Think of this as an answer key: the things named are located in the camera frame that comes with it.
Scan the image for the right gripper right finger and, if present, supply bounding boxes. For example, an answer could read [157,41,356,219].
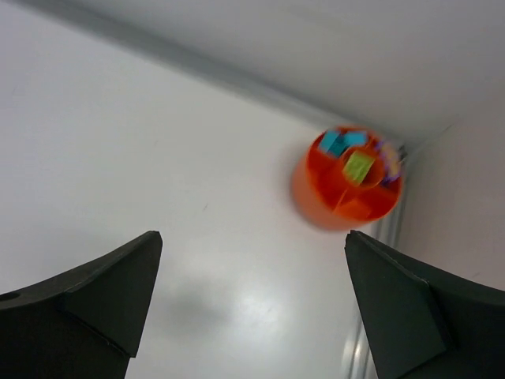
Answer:
[345,231,504,378]

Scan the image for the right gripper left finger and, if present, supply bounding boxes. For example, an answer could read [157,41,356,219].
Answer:
[1,231,163,378]

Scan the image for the green lego brick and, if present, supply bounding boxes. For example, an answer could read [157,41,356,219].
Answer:
[343,151,375,184]

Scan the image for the purple round lego piece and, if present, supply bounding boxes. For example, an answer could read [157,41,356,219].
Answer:
[376,141,402,186]

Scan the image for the teal lego piece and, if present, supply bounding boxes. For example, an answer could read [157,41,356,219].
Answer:
[318,130,368,157]

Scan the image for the orange round divided container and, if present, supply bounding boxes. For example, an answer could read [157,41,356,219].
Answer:
[290,126,402,231]

